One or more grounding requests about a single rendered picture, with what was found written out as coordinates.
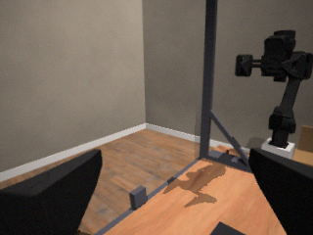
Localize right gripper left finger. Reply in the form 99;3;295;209
0;149;103;235

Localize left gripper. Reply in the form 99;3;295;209
235;53;313;79

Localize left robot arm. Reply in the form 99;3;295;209
261;30;305;149

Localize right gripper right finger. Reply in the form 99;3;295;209
248;148;313;235

